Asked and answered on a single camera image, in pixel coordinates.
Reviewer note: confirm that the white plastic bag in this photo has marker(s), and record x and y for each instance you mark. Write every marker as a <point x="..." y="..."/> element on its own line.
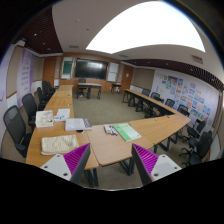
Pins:
<point x="44" y="119"/>

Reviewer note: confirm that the colourful wall posters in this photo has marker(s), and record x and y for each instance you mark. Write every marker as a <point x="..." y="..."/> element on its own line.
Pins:
<point x="195" y="96"/>

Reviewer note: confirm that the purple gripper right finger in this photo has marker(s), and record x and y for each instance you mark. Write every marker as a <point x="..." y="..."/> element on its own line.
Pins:
<point x="152" y="167"/>

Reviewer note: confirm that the white paper sheets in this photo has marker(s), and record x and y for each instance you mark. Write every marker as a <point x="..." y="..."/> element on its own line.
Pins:
<point x="62" y="115"/>

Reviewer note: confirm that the cream knitted towel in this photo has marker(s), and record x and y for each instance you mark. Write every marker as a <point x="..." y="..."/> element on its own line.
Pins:
<point x="58" y="144"/>

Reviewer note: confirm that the black office chair right near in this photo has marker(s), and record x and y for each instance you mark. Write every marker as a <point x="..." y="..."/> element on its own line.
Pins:
<point x="199" y="149"/>

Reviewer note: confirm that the white box stack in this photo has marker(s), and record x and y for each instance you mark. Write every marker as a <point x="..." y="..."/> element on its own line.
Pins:
<point x="77" y="124"/>

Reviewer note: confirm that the marker pens pack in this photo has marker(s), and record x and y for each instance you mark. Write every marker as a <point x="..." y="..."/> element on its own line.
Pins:
<point x="110" y="130"/>

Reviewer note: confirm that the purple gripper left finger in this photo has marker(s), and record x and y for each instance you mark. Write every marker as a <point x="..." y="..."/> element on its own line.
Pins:
<point x="69" y="166"/>

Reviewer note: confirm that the wooden front desk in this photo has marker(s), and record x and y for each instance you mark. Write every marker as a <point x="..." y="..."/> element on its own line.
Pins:
<point x="89" y="87"/>

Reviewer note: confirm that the large black wall screen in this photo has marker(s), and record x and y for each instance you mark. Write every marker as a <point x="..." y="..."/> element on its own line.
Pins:
<point x="86" y="68"/>

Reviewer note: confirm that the purple wall banner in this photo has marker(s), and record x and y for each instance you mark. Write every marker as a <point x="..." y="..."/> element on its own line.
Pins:
<point x="25" y="74"/>

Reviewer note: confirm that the black office chair near left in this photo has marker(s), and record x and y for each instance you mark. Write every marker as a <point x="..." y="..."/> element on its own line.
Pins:
<point x="16" y="127"/>

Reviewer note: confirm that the wooden door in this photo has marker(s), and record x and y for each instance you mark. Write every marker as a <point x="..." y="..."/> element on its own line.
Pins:
<point x="49" y="69"/>

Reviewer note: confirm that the black office chair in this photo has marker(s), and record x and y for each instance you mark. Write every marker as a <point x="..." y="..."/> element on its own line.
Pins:
<point x="16" y="127"/>
<point x="199" y="149"/>
<point x="30" y="108"/>

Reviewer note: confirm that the green folder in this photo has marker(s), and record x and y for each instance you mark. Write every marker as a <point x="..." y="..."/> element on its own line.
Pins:
<point x="127" y="132"/>

